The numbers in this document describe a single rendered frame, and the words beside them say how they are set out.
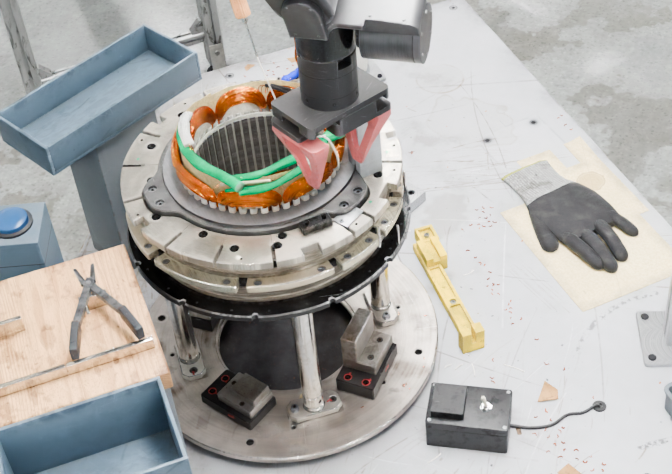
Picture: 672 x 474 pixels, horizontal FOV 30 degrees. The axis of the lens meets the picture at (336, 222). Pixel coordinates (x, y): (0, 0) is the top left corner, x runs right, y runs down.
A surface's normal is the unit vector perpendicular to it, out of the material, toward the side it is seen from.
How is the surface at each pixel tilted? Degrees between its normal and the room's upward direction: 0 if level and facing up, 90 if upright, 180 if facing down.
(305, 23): 113
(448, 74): 0
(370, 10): 23
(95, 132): 90
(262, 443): 0
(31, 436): 90
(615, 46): 0
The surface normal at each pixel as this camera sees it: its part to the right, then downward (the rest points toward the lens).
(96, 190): -0.69, 0.54
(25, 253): 0.04, 0.69
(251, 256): -0.07, -0.72
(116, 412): 0.35, 0.63
